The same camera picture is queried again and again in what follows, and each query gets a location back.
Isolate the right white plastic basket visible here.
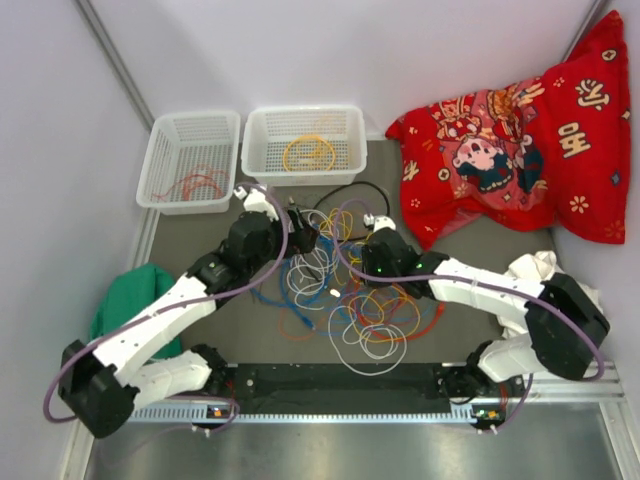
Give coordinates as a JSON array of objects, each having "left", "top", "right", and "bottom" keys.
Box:
[{"left": 240, "top": 104, "right": 368, "bottom": 187}]

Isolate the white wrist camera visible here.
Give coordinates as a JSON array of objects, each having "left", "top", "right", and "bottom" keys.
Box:
[
  {"left": 233, "top": 186, "right": 279, "bottom": 221},
  {"left": 363, "top": 213, "right": 396, "bottom": 233}
]

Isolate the white plastic basket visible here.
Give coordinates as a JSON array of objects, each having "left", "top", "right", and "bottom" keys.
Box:
[
  {"left": 240, "top": 104, "right": 368, "bottom": 187},
  {"left": 136, "top": 110, "right": 241, "bottom": 215}
]

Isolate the green cloth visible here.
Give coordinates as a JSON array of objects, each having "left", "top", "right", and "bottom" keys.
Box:
[{"left": 89, "top": 263, "right": 175, "bottom": 340}]

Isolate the left white plastic basket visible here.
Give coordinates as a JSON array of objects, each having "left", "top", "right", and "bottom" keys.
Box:
[{"left": 136, "top": 110, "right": 241, "bottom": 215}]

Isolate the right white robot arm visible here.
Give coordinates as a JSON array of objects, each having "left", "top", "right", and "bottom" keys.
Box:
[{"left": 362, "top": 227, "right": 610, "bottom": 396}]

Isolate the blue ethernet cable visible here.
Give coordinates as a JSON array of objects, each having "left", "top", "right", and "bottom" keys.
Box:
[{"left": 249, "top": 234, "right": 431, "bottom": 331}]

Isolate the yellow cable bundle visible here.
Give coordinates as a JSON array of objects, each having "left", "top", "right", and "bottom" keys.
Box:
[{"left": 319, "top": 207, "right": 421, "bottom": 341}]

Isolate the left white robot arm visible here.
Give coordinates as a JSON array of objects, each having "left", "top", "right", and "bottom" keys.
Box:
[{"left": 55, "top": 208, "right": 319, "bottom": 439}]

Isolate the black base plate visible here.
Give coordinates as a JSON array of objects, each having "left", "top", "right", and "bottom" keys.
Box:
[{"left": 169, "top": 361, "right": 506, "bottom": 415}]

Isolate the red printed pillow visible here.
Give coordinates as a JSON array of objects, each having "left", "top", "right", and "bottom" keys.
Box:
[{"left": 386, "top": 11, "right": 631, "bottom": 248}]

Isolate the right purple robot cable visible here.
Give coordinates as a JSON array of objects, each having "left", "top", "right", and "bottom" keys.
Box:
[{"left": 332, "top": 198, "right": 606, "bottom": 435}]

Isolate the grey slotted cable duct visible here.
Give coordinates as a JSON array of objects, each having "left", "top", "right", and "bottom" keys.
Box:
[{"left": 128, "top": 402, "right": 506, "bottom": 425}]

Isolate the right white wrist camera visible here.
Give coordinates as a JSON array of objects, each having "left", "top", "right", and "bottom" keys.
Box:
[{"left": 363, "top": 213, "right": 396, "bottom": 233}]

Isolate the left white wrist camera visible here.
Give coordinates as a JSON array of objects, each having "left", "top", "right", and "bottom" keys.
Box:
[{"left": 233, "top": 186, "right": 279, "bottom": 221}]

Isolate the white coiled cable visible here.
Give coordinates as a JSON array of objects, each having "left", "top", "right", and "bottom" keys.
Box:
[
  {"left": 287, "top": 209, "right": 344, "bottom": 311},
  {"left": 327, "top": 299, "right": 407, "bottom": 376}
]

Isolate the white cloth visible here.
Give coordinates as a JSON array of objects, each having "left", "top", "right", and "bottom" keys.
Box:
[{"left": 499, "top": 249, "right": 611, "bottom": 342}]

